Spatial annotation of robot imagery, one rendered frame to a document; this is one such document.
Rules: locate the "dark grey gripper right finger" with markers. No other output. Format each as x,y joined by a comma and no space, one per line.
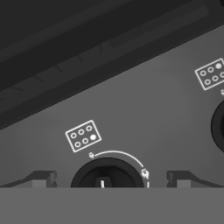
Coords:
182,179

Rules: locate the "black stove knob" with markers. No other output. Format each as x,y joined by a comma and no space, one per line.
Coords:
218,126
107,175

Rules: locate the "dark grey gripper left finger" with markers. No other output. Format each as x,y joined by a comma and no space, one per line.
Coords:
40,179

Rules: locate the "grey stove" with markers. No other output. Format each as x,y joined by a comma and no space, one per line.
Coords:
140,96

